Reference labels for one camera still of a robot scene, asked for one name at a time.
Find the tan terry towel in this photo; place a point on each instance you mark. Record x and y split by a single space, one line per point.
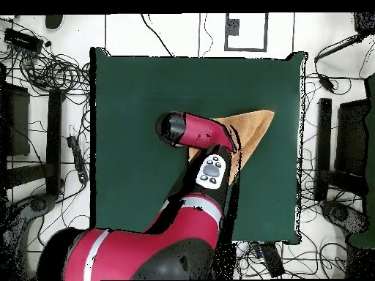
252 128

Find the short black bar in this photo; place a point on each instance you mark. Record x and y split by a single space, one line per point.
325 146

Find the black power adapter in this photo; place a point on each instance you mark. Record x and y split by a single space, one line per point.
326 82

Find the large black box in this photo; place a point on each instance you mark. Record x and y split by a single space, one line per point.
351 137

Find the black power strip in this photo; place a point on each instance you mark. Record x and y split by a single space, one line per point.
272 260
78 159

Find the dark oval disc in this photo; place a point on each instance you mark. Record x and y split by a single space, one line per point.
54 22

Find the black network switch box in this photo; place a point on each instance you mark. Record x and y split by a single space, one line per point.
23 40

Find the long black bar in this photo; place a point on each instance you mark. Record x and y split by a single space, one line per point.
54 140

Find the dark green table cloth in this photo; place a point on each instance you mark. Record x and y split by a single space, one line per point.
131 102

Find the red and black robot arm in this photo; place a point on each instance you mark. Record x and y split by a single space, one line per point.
175 234

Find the dark flat box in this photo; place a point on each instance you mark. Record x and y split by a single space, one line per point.
19 123

